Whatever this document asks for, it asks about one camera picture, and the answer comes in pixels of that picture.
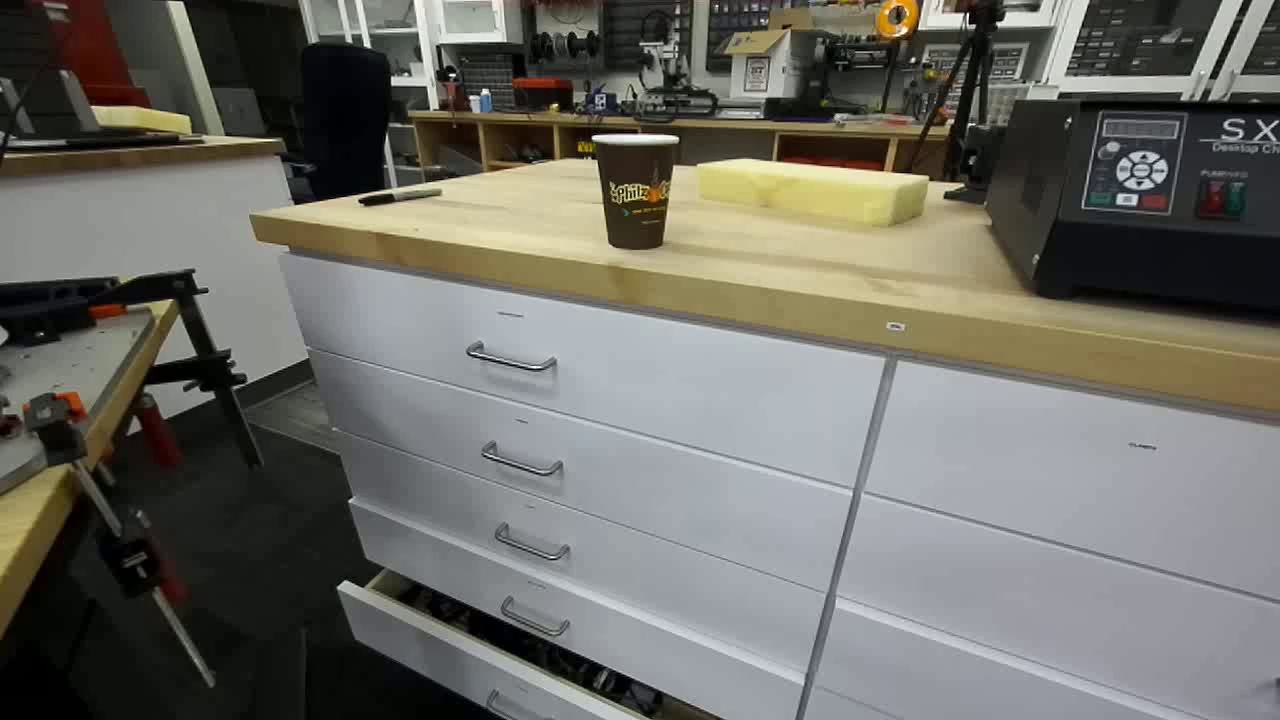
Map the brown paper coffee cup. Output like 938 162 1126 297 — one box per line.
588 128 685 250

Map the white drawer cabinet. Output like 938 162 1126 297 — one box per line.
276 250 1280 720

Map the wooden background workbench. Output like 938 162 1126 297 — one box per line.
409 107 952 179

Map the yellow foam block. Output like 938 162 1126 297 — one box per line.
693 156 933 229

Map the red toolbox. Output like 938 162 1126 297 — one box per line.
513 73 575 117

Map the small wooden birdhouse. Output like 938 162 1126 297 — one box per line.
726 26 799 107

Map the open white drawer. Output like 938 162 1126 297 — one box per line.
334 570 711 720

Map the black high-back office chair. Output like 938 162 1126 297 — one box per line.
284 38 396 205

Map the yellow tape roll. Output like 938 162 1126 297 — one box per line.
873 0 924 43

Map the black clamp red grip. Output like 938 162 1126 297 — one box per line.
0 267 270 471

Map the white counter wooden top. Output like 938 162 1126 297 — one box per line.
0 130 313 402

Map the black control box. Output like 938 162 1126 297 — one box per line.
985 95 1280 319

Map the long bar clamp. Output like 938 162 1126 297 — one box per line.
19 389 222 691

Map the thin yellow foam slab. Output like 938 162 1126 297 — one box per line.
90 101 199 139

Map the wooden side table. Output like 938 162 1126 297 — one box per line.
0 297 185 633

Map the red panel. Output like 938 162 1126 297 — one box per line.
53 0 158 113

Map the silver drawer handle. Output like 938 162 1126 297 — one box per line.
497 591 575 645
492 518 575 569
475 438 568 482
466 341 562 378

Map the black camera tripod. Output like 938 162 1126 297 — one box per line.
914 0 1011 136

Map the white framed wall cabinet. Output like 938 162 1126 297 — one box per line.
1043 0 1280 101

